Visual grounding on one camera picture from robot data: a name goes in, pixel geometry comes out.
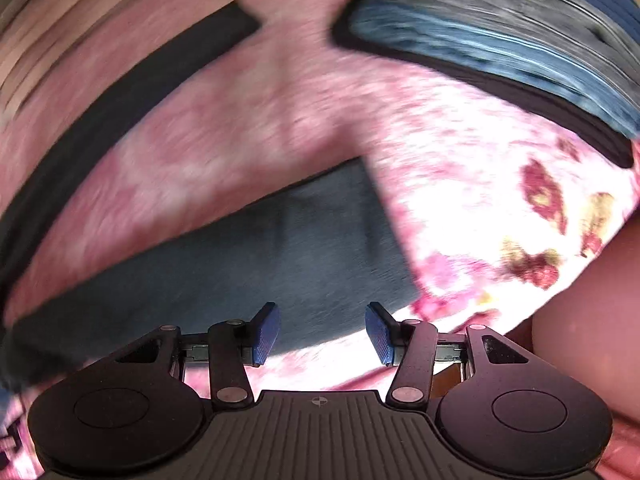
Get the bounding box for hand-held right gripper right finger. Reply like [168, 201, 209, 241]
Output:
[365, 301, 531, 407]

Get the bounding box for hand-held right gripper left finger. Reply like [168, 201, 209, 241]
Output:
[114, 301, 282, 407]

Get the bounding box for dark blue pants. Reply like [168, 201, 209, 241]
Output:
[0, 2, 422, 392]

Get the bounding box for person's leg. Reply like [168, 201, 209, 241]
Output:
[502, 217, 640, 426]

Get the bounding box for pink floral blanket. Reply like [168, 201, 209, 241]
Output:
[0, 0, 640, 480]

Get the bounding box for black folded garment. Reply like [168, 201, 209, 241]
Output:
[331, 0, 636, 170]

